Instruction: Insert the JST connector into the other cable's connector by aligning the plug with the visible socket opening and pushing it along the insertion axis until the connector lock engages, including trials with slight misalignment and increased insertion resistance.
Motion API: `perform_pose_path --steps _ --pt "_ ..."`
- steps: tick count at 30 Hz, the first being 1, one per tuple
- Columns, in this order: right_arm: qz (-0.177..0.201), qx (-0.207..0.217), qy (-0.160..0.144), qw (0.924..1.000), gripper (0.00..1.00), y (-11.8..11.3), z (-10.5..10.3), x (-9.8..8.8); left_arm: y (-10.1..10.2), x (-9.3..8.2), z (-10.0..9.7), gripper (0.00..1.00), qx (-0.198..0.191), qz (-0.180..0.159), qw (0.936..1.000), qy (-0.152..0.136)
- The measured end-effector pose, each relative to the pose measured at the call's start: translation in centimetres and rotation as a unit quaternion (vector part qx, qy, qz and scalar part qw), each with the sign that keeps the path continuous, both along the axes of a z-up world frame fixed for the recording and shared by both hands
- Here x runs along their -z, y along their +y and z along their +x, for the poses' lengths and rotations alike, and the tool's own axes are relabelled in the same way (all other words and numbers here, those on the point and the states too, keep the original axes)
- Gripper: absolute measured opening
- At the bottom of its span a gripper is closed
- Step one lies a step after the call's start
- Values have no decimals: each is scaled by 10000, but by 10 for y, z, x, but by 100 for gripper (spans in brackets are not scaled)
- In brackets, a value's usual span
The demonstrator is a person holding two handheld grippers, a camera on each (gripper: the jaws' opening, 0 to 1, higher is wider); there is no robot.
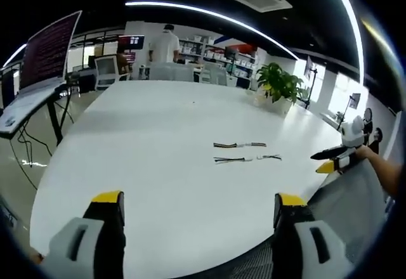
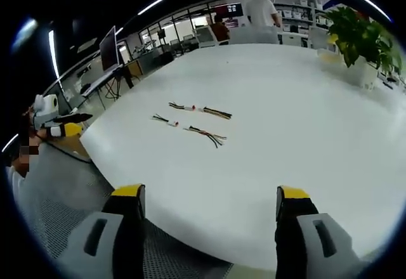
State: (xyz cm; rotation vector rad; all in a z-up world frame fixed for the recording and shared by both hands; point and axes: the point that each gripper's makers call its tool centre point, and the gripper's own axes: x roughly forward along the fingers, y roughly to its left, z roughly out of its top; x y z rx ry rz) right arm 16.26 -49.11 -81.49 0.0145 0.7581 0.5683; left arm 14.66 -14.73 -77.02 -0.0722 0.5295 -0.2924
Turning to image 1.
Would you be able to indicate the black tripod stand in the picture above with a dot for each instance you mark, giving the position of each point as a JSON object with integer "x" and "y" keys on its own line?
{"x": 312, "y": 82}

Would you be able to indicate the curved ceiling light strip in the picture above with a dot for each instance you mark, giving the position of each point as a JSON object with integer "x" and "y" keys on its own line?
{"x": 215, "y": 16}

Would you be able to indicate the grey mesh office chair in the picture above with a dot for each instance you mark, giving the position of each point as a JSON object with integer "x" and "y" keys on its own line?
{"x": 345, "y": 203}

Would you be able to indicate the open silver laptop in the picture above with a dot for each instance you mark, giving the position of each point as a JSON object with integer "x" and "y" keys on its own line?
{"x": 44, "y": 54}

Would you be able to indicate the red screen monitor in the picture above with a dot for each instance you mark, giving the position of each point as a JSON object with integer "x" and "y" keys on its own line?
{"x": 131, "y": 42}

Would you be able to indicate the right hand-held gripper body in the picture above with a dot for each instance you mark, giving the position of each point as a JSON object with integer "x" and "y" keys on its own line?
{"x": 352, "y": 133}

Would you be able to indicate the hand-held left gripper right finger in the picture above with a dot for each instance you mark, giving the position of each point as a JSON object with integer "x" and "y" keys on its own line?
{"x": 312, "y": 241}

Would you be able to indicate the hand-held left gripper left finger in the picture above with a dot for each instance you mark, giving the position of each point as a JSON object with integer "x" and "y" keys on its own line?
{"x": 79, "y": 237}

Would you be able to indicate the black-legged side desk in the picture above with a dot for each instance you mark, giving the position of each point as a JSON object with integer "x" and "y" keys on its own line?
{"x": 54, "y": 114}

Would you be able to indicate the white storage shelves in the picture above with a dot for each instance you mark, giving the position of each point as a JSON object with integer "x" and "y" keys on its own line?
{"x": 219, "y": 57}

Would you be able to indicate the green potted plant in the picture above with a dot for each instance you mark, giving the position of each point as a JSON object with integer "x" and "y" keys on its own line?
{"x": 280, "y": 82}

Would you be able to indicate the white office chair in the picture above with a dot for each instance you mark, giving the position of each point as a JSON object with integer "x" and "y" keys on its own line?
{"x": 106, "y": 69}

